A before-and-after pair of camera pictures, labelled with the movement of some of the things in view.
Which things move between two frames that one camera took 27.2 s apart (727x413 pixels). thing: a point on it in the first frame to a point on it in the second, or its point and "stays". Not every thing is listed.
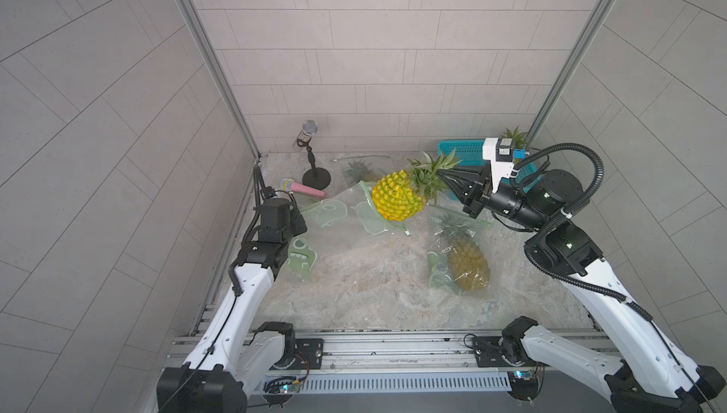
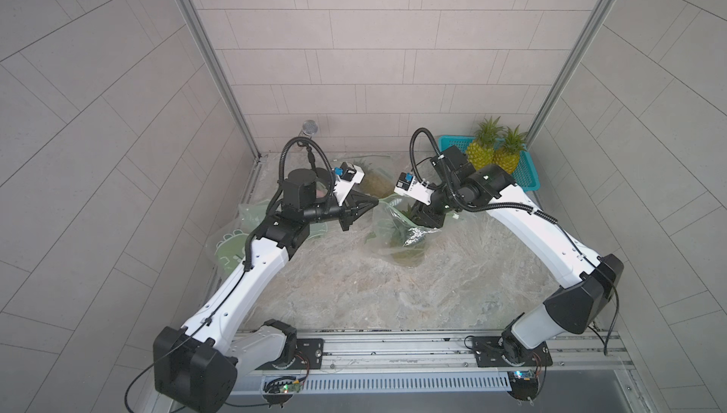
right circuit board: x=523 y=385 stays
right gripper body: x=478 y=206 to x=434 y=211
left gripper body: x=293 y=224 to x=343 y=211
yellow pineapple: x=401 y=194 to x=481 y=151
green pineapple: x=468 y=260 to x=393 y=233
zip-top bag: x=300 y=258 to x=230 y=250
